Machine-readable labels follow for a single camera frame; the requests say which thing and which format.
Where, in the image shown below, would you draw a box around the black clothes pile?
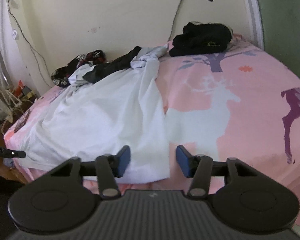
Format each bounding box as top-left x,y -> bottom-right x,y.
169,22 -> 234,57

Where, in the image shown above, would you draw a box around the black red white patterned cloth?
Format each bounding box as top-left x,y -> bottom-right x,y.
51,50 -> 106,88

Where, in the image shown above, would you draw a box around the cluttered side table items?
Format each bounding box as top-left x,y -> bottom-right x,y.
0,87 -> 37,125

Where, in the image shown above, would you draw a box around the white t-shirt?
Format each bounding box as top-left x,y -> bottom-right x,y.
19,45 -> 170,184

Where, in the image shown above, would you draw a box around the pink patterned bed sheet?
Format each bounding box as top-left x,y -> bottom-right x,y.
4,35 -> 300,225

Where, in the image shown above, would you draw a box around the black dark garment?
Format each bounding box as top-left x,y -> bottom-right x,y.
83,46 -> 141,83

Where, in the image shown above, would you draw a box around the grey wall cable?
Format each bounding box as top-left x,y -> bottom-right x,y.
167,0 -> 187,42

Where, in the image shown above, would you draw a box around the green door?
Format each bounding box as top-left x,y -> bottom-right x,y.
258,0 -> 300,67

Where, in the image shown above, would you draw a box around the black wall cable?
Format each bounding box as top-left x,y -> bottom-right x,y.
7,0 -> 53,88

